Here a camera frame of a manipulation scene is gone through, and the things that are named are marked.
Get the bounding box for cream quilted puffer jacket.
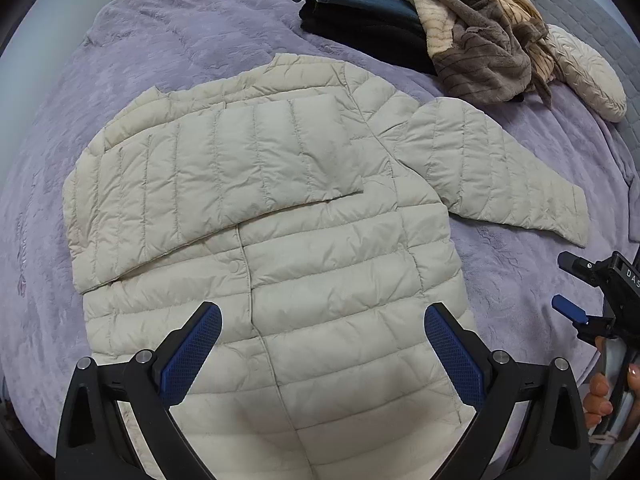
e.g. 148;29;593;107
63;54;589;479

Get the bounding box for right hand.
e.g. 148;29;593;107
582;364;640;441

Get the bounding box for cream knitted pillow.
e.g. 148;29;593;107
547;25;627;124

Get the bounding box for brown striped fleece garment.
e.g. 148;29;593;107
406;0;555;106

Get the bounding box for grey quilted headboard cover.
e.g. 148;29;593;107
470;0;640;126

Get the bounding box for folded dark jeans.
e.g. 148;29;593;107
293;0;436;75

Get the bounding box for lavender embossed blanket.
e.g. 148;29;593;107
1;0;639;451

